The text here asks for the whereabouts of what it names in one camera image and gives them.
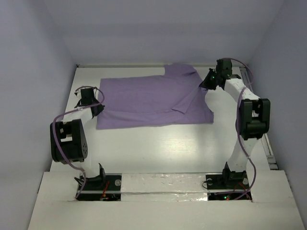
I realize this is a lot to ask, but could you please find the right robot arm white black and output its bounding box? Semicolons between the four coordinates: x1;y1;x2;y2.
200;58;271;190

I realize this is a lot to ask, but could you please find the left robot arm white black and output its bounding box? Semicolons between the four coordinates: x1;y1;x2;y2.
50;86;105;186

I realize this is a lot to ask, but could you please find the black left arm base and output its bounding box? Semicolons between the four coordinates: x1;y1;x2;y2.
77;174;122;201

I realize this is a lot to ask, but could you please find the purple t shirt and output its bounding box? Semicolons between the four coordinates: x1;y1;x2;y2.
96;64;214;130

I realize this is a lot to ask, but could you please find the aluminium rail right side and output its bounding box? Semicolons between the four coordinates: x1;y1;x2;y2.
239;67;279;171

